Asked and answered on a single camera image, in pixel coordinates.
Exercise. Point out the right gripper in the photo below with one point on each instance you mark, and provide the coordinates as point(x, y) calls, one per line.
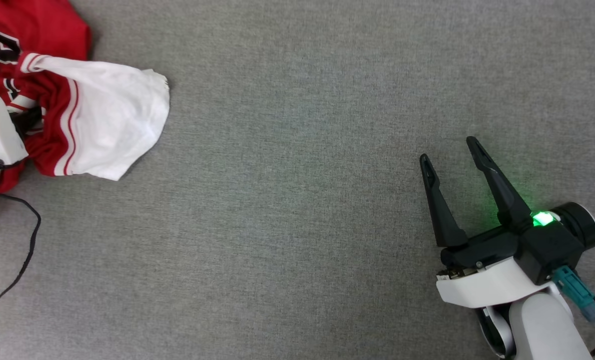
point(482, 287)

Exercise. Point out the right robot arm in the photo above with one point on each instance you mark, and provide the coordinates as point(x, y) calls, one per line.
point(542, 330)

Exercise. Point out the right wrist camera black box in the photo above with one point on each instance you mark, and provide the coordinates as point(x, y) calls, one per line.
point(552, 250)

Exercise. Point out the right camera teal connector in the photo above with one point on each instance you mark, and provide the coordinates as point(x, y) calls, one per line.
point(577, 295)

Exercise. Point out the red and white jersey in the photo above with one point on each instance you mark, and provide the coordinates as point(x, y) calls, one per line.
point(112, 115)

